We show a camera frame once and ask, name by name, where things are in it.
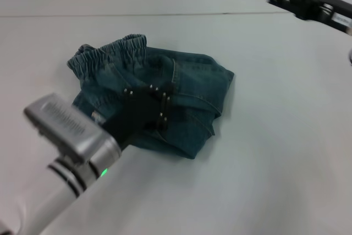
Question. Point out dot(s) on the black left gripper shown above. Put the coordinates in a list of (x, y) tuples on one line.
[(137, 114)]

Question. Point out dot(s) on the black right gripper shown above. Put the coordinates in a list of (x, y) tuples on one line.
[(319, 4)]

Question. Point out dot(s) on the blue denim shorts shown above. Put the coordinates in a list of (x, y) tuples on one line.
[(192, 81)]

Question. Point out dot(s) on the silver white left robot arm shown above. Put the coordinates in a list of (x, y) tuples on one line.
[(41, 204)]

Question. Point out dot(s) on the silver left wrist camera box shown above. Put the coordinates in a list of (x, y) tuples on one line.
[(68, 127)]

